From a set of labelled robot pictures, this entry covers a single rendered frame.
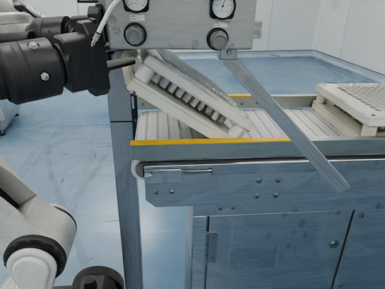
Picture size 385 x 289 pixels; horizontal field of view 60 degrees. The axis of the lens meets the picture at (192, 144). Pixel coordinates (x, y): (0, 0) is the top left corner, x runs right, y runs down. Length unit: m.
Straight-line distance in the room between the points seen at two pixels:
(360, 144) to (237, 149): 0.24
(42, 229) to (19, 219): 0.06
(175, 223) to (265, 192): 1.21
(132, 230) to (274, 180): 0.55
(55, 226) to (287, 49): 5.82
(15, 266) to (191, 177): 0.47
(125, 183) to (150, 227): 0.89
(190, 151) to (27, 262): 0.47
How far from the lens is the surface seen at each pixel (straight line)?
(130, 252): 1.17
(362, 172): 0.78
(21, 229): 0.89
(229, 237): 0.83
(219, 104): 0.62
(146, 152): 0.63
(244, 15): 0.54
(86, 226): 1.93
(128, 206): 1.05
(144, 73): 0.58
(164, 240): 1.78
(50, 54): 0.54
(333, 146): 0.71
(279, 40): 6.30
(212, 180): 0.67
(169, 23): 0.53
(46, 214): 0.93
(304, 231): 0.88
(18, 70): 0.52
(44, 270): 0.90
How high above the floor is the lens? 1.19
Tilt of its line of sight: 26 degrees down
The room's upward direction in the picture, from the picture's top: 1 degrees clockwise
